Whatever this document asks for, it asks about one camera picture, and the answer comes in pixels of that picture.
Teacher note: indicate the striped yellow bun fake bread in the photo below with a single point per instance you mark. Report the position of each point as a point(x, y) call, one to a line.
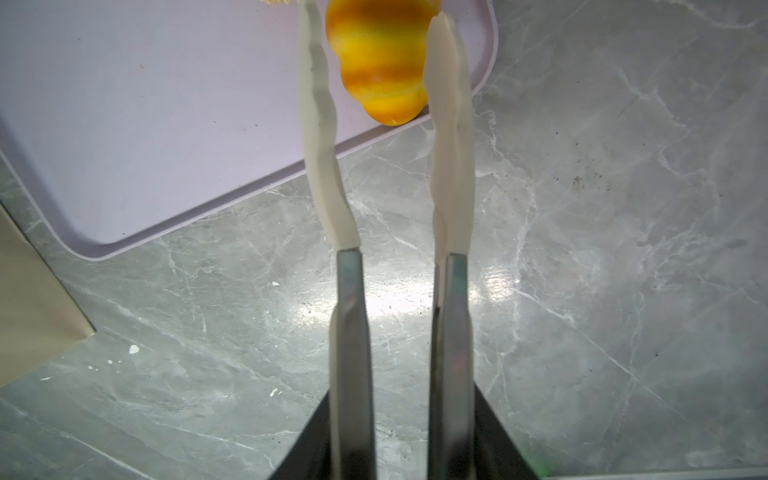
point(381, 46)

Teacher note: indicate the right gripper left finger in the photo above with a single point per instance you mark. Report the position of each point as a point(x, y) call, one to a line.
point(338, 441)

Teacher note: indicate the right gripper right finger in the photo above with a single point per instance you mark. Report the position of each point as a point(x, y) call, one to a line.
point(465, 437)

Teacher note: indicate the blue checkered paper bag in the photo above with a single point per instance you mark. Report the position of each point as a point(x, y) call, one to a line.
point(39, 318)

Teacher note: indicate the lilac plastic tray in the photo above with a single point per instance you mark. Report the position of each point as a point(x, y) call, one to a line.
point(124, 120)

